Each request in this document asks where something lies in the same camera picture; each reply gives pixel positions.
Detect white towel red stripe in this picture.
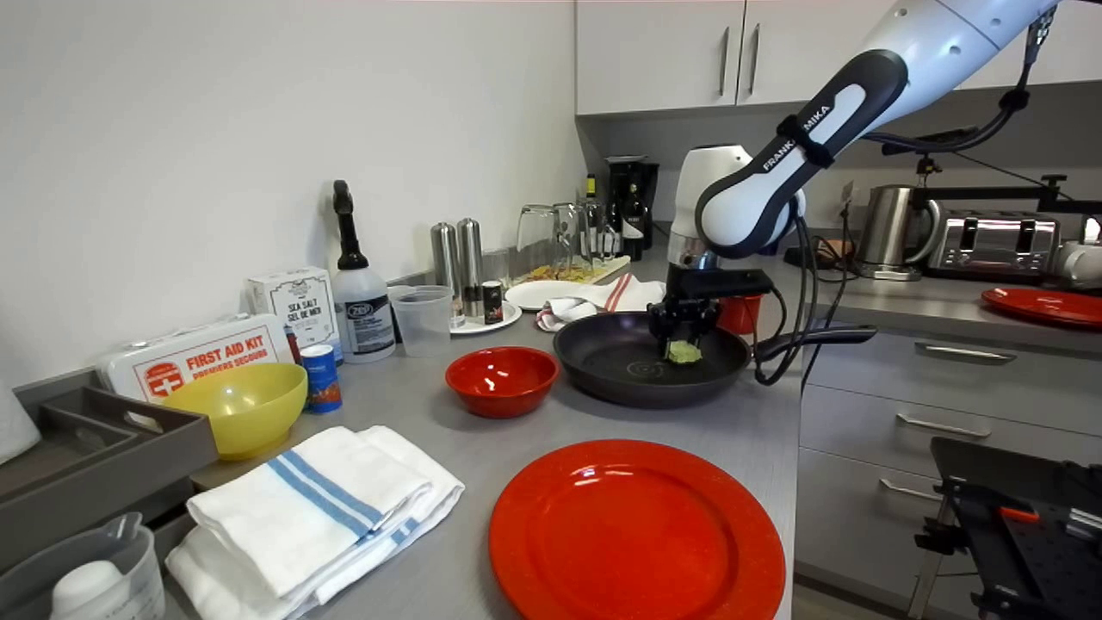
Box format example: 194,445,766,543
533,271,671,336

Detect small blue can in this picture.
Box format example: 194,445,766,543
295,342,343,415

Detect upturned glass pitcher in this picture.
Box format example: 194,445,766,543
557,195,625,266
511,198,579,275

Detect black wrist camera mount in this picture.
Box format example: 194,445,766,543
687,266,775,302

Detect folded white towel blue stripes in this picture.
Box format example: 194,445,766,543
161,423,470,620

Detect black frying pan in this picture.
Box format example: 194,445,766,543
551,308,877,409

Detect large red plate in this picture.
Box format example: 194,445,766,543
485,436,793,620

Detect white mug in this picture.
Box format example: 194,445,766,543
1056,237,1102,291

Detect yellow patterned mat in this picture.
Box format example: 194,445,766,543
520,252,635,288

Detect black camera on mount arm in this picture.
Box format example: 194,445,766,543
877,125,1102,219

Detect grey drawer cabinet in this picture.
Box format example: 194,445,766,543
793,299,1102,614

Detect clear plastic container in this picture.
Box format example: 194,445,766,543
387,283,459,344

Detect silver toaster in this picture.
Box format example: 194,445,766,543
922,211,1063,285

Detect clear plastic measuring cup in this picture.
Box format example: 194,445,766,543
0,508,168,620

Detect small white plate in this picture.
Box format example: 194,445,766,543
446,299,527,342

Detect silver shaker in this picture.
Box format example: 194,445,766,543
432,219,460,288
454,214,485,321

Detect white first aid kit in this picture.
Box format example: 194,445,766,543
98,313,295,405

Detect yellow green sponge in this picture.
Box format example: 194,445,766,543
663,336,706,369

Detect black stand with red parts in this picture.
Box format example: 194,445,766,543
914,435,1102,620

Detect yellow green bowl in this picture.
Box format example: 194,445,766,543
155,362,311,465

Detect white spray bottle black nozzle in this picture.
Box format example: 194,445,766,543
328,174,408,362

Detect white wall cabinets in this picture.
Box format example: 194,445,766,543
575,0,1102,117

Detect steel kettle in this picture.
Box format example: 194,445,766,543
858,182,946,285

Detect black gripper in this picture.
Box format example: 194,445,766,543
650,291,726,358

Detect red bowl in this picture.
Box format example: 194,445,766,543
446,344,560,419

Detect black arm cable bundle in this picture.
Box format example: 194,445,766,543
750,0,1062,390

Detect red plate with rim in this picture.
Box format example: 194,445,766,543
977,283,1102,334

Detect small white printed box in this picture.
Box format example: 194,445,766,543
246,266,342,355

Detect grey tray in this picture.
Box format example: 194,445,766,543
0,365,219,574

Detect black coffee machine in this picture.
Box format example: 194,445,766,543
602,153,665,258

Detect large white plate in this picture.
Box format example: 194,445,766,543
503,275,607,318

